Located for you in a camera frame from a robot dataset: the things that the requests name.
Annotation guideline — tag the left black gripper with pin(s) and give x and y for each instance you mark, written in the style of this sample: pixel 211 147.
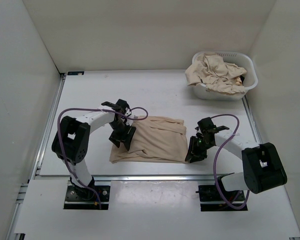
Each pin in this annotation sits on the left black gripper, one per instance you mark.
pixel 126 138

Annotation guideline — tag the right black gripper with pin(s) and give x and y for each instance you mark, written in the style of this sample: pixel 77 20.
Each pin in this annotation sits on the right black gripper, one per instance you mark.
pixel 193 152

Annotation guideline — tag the beige trousers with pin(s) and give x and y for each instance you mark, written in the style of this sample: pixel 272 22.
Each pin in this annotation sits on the beige trousers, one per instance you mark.
pixel 157 139

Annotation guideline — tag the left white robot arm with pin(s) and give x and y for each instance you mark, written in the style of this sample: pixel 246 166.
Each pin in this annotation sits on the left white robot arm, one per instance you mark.
pixel 71 141

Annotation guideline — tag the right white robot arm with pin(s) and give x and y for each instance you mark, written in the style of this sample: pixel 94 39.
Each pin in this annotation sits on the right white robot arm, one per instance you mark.
pixel 261 163

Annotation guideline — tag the blue white sticker label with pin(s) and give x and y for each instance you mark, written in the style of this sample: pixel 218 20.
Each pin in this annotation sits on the blue white sticker label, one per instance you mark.
pixel 75 73

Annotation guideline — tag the beige clothes pile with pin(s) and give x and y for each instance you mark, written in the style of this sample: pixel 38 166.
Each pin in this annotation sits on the beige clothes pile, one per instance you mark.
pixel 217 75

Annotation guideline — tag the white laundry basket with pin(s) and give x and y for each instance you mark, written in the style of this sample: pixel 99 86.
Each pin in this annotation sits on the white laundry basket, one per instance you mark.
pixel 249 80

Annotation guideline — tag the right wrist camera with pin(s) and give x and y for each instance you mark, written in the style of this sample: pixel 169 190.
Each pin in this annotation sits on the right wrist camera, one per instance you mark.
pixel 205 125

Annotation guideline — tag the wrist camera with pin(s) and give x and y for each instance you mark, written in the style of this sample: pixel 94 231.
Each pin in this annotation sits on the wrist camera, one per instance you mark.
pixel 123 107
pixel 205 125

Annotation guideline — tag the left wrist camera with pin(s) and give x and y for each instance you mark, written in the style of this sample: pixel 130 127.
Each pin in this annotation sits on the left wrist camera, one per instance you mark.
pixel 123 107

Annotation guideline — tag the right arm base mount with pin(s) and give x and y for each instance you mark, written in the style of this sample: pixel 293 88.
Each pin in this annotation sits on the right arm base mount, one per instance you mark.
pixel 211 201

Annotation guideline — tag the right aluminium rail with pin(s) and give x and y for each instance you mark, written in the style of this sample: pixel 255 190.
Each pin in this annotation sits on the right aluminium rail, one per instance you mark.
pixel 252 122

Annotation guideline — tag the aluminium rail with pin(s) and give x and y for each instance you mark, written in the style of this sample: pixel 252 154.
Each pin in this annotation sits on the aluminium rail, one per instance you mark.
pixel 48 126
pixel 252 122
pixel 106 178

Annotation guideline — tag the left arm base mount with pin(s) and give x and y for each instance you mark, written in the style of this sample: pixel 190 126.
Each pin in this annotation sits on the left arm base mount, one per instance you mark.
pixel 76 199

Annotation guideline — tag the left aluminium rail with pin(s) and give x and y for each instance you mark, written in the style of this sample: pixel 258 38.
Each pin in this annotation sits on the left aluminium rail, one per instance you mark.
pixel 48 126

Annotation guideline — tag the front aluminium rail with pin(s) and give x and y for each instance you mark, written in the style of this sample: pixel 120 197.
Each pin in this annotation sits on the front aluminium rail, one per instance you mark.
pixel 106 178

